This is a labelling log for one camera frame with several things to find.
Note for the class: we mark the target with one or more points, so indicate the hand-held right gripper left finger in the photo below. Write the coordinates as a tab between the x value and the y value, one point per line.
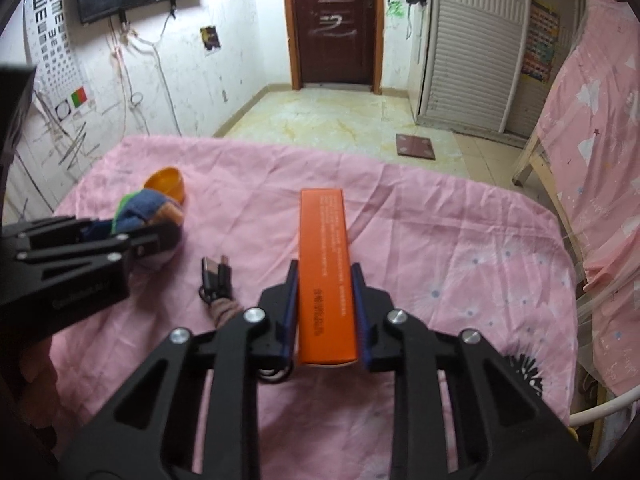
290	310

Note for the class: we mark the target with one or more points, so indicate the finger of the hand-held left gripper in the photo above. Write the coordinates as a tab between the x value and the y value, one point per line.
45	232
140	245

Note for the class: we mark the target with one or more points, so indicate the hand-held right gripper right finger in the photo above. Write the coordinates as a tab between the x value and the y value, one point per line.
361	320

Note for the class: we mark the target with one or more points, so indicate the colourful plush toy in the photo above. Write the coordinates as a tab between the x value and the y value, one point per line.
145	210

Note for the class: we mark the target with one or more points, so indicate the long orange box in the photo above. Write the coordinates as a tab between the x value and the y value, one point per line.
325	260

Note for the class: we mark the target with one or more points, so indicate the small orange bowl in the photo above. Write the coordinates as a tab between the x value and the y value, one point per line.
167	182

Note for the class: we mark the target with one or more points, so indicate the pink tablecloth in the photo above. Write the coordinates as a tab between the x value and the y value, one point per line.
425	220

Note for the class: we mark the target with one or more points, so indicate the dark red floor scale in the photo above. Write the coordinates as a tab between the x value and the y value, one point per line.
415	146

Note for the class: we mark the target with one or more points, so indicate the eye chart poster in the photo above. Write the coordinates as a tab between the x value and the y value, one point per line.
55	45

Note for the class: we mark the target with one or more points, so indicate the white metal chair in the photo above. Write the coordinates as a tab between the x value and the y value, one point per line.
600	410

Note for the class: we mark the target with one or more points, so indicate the white louvered wardrobe door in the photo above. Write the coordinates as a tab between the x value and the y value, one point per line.
470	50

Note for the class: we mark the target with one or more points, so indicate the pink printed bed curtain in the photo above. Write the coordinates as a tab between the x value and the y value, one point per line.
600	135

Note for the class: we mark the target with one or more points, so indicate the dark red wooden door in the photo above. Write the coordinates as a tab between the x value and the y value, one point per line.
332	10

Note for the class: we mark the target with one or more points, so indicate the colourful grid wall poster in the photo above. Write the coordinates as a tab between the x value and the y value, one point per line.
540	42

